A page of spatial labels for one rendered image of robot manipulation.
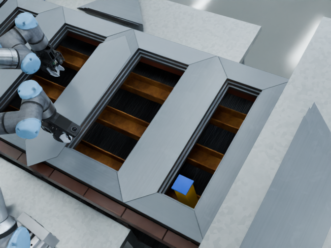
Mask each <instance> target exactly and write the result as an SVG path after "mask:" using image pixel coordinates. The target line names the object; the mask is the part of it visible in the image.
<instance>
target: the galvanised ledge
mask: <svg viewBox="0 0 331 248"><path fill-rule="evenodd" d="M0 187H1V191H2V194H3V198H4V201H5V205H6V208H7V212H8V214H9V215H11V216H14V217H15V219H16V222H18V220H17V218H18V217H19V216H20V215H21V213H22V212H25V213H26V214H28V215H29V216H31V217H32V218H33V219H35V220H36V221H37V222H39V223H40V224H41V225H42V226H43V227H44V228H45V229H46V230H48V231H49V232H51V233H52V234H53V235H54V236H56V238H58V239H59V240H60V241H59V242H58V243H57V245H56V246H55V247H57V248H123V247H124V245H125V244H126V242H127V241H128V239H129V237H130V236H131V234H132V231H131V230H130V229H128V228H126V227H125V226H123V225H121V224H119V223H118V222H116V221H114V220H112V219H110V218H109V217H107V216H105V215H103V214H101V213H100V212H98V211H96V210H94V209H93V208H91V207H89V206H87V205H85V204H84V203H82V202H80V201H78V200H76V199H75V198H73V197H71V196H69V195H67V194H66V193H64V192H62V191H60V190H58V189H57V188H55V187H53V186H51V185H50V184H48V183H46V182H44V181H42V180H41V179H39V178H37V177H35V176H33V175H32V174H30V173H28V172H26V171H25V170H23V169H21V168H19V167H17V166H16V165H14V164H12V163H10V162H8V161H7V160H5V159H3V158H1V157H0Z"/></svg>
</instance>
